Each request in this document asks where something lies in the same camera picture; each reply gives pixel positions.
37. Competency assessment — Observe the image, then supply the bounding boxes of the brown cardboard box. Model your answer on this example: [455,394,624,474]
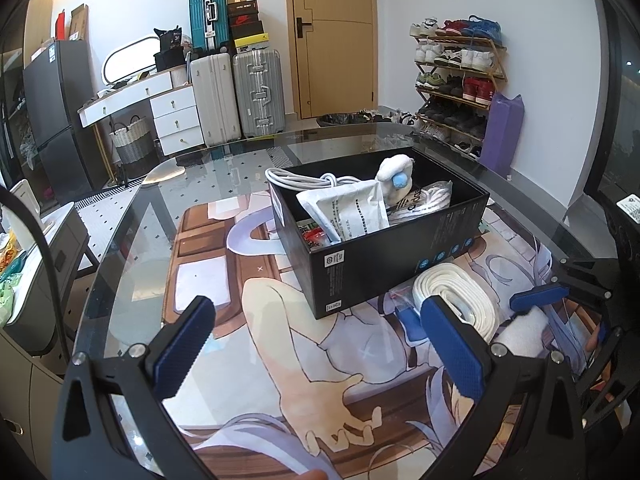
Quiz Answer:
[67,4,90,42]

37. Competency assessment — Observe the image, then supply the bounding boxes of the black bag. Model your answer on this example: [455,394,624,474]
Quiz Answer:
[154,49,188,72]

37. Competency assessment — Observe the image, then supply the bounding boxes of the wooden door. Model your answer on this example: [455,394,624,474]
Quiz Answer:
[285,0,378,120]

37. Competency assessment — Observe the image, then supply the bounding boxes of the white strap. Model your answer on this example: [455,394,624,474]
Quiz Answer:
[412,261,501,342]

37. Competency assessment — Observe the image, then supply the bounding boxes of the white plush toy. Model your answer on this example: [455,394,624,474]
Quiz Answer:
[375,155,417,207]

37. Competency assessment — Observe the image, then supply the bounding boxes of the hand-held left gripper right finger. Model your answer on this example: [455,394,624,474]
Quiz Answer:
[420,296,586,480]

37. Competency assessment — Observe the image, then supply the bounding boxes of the pile of snack packets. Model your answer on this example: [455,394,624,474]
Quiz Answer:
[0,227,32,328]

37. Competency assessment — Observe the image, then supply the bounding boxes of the scattered pile of sneakers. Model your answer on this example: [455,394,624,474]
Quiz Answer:
[316,107,426,128]

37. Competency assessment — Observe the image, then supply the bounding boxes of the oval white framed mirror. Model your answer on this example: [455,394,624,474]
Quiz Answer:
[102,32,163,86]

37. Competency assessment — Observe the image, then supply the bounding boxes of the black cardboard box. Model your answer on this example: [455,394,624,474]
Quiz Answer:
[267,147,491,320]

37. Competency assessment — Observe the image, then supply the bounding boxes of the white suitcase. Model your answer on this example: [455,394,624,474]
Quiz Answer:
[190,52,242,147]

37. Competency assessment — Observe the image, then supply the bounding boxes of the white round stool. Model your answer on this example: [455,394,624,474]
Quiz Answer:
[142,164,187,187]

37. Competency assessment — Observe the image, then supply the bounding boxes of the beige drawer cabinet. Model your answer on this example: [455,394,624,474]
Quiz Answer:
[0,327,68,480]

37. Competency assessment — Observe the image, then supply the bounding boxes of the white printed packet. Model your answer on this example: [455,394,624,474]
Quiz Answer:
[296,178,392,244]

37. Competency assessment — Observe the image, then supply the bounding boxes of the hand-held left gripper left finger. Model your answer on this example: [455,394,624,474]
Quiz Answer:
[57,296,217,480]

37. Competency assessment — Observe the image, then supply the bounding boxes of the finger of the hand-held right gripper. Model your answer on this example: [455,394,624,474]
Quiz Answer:
[575,322,632,428]
[509,257,621,317]

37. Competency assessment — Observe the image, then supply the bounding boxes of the purple bag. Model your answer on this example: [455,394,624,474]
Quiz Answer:
[480,92,525,178]

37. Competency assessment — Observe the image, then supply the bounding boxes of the white desk with drawers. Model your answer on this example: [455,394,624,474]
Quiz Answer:
[77,70,205,157]

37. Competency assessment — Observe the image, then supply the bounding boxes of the tan cardboard panel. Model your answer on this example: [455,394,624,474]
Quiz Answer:
[25,0,55,61]

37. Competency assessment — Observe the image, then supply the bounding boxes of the plain black shoe box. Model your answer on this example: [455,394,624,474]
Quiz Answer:
[230,22,265,41]

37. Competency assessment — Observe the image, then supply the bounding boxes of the wooden shoe rack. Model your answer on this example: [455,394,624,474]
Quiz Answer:
[410,35,508,161]

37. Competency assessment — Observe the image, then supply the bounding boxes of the clear bag striped cloth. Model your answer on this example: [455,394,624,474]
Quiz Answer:
[389,180,453,226]

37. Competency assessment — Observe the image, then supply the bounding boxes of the shoe rack with shoes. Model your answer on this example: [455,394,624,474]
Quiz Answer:
[410,16,503,160]

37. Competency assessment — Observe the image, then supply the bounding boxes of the clear bag with blue item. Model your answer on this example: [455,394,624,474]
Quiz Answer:
[389,287,427,347]

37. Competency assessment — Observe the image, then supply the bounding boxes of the black cable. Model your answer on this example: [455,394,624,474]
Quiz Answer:
[0,186,68,376]

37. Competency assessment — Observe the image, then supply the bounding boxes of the silver suitcase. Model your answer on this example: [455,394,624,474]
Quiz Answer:
[232,49,287,138]

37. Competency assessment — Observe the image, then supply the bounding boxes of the teal suitcase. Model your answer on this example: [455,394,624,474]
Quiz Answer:
[188,0,230,55]

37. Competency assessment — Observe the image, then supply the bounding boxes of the printed cartoon table mat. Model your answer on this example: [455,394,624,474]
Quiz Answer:
[165,200,616,480]

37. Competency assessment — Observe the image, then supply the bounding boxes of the white cable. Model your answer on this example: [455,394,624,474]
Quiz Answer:
[264,167,353,192]

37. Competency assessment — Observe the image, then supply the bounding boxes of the woven grey basket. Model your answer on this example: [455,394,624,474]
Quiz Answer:
[109,116,156,165]

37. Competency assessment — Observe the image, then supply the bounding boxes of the red and white packet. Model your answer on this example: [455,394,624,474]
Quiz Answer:
[299,221,332,252]

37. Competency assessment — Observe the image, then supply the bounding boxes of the dark grey fridge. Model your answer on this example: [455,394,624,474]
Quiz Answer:
[22,40,108,203]

